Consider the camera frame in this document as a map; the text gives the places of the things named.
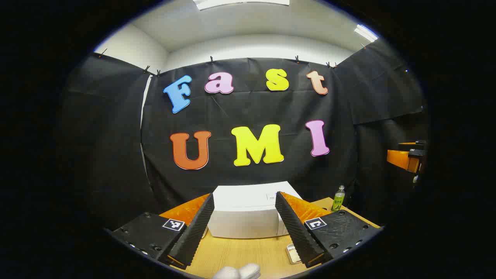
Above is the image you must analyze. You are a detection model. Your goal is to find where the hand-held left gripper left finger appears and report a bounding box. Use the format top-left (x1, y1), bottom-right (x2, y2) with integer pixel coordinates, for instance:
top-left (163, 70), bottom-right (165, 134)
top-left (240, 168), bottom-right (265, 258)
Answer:
top-left (110, 193), bottom-right (215, 270)

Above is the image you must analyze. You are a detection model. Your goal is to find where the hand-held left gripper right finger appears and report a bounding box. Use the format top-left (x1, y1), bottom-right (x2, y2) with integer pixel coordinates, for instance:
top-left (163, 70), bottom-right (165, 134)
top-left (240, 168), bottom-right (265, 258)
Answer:
top-left (275, 191), bottom-right (383, 269)

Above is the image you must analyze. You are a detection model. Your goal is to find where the white microwave oven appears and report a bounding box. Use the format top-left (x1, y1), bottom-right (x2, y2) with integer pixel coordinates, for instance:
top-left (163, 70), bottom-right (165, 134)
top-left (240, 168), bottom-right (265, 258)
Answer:
top-left (201, 181), bottom-right (303, 239)

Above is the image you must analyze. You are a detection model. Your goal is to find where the green label drink bottle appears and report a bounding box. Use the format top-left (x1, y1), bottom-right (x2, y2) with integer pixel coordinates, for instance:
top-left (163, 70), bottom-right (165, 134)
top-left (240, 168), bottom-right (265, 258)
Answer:
top-left (331, 185), bottom-right (346, 212)

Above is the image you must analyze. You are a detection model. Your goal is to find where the ceiling light panel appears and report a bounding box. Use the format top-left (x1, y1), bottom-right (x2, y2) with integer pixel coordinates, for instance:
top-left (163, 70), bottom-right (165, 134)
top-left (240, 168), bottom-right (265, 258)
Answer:
top-left (354, 24), bottom-right (379, 43)
top-left (193, 0), bottom-right (290, 11)

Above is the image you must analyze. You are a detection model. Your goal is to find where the black backdrop cloth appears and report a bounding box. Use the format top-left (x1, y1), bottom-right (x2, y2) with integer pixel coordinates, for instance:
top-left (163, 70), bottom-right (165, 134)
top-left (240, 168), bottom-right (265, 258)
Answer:
top-left (58, 39), bottom-right (429, 233)

